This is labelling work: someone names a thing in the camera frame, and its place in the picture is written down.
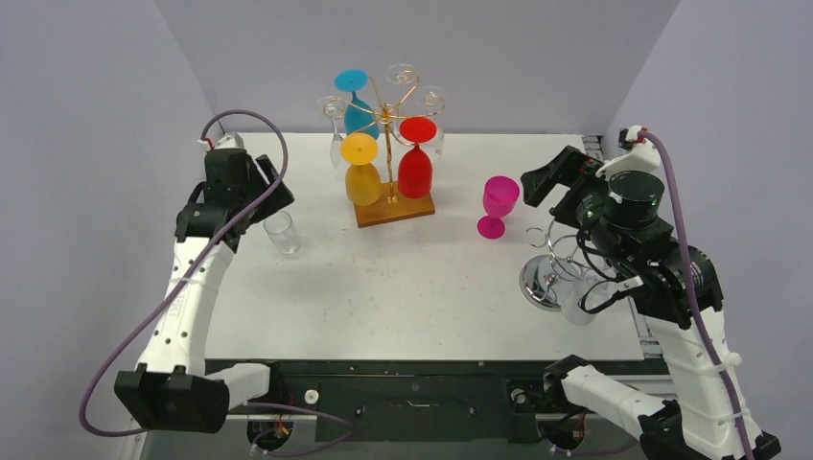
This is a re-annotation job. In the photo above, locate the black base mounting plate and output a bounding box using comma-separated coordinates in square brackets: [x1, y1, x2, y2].
[258, 360, 585, 444]

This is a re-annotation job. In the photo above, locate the clear glass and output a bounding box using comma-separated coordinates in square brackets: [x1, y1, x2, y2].
[413, 86, 447, 162]
[263, 211, 301, 256]
[560, 275, 608, 326]
[316, 96, 347, 177]
[385, 63, 419, 87]

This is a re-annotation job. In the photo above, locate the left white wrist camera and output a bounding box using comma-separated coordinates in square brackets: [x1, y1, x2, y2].
[197, 132, 245, 151]

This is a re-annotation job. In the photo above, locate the yellow plastic wine glass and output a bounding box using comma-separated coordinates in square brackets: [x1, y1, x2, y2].
[339, 132, 381, 206]

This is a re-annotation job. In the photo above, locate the clear glass on gold rack back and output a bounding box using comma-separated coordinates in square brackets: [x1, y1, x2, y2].
[385, 63, 419, 87]

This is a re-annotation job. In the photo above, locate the chrome wire glass rack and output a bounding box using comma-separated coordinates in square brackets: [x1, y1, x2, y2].
[519, 220, 610, 313]

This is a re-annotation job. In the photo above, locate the aluminium rail right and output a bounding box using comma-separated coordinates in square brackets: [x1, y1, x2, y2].
[581, 135, 604, 161]

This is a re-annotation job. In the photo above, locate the red plastic wine glass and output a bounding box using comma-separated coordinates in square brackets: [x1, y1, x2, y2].
[398, 117, 437, 199]

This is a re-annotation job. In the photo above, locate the blue plastic wine glass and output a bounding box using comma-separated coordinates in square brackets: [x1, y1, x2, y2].
[334, 69, 381, 140]

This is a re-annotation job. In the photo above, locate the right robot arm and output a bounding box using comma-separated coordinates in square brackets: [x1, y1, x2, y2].
[521, 147, 780, 459]

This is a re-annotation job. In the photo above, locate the pink plastic wine glass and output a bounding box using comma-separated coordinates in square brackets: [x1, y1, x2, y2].
[476, 175, 521, 240]

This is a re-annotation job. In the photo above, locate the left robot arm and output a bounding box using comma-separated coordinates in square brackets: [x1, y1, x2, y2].
[114, 148, 294, 433]

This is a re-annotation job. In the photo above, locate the gold wire glass rack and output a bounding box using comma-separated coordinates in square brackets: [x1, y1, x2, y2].
[334, 71, 435, 228]

